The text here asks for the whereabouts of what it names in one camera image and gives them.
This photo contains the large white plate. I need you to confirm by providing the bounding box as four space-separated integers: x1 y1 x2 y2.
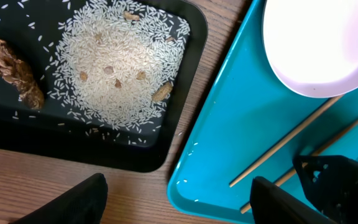
262 0 358 98

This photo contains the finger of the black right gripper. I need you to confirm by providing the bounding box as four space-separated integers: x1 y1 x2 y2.
293 156 358 223

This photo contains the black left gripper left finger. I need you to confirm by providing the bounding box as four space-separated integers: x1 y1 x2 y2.
13 173 108 224

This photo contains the brown food scrap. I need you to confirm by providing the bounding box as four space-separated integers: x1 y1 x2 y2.
0 39 45 110

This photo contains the pile of white rice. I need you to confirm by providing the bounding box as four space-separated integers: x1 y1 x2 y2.
43 1 191 131

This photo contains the wooden chopstick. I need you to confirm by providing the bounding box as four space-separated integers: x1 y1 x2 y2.
240 113 358 215
229 95 344 187

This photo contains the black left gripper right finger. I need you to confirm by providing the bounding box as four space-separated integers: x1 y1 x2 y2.
250 176 333 224

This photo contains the black food waste tray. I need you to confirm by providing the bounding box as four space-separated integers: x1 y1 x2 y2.
0 1 208 172

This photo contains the teal serving tray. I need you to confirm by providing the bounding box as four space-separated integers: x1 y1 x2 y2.
167 1 358 223

